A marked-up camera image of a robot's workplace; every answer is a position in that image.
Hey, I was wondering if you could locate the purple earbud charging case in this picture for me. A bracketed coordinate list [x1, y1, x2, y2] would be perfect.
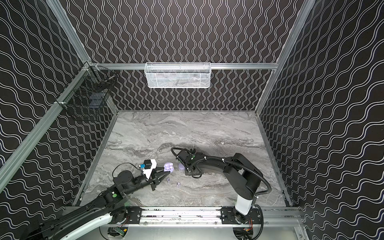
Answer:
[164, 163, 174, 173]

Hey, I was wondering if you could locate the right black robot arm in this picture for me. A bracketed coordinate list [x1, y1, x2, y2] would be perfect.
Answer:
[171, 148, 272, 216]

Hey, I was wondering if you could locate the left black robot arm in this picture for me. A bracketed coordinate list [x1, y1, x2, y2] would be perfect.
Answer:
[21, 167, 172, 240]

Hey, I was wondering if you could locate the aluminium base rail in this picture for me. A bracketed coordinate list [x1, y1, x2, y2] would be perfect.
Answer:
[98, 205, 301, 227]

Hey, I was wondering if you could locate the white wire mesh basket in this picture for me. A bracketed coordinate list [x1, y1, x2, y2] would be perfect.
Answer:
[144, 62, 212, 89]

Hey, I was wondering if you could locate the black wire basket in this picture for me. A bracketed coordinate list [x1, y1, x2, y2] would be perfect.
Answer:
[61, 66, 117, 122]

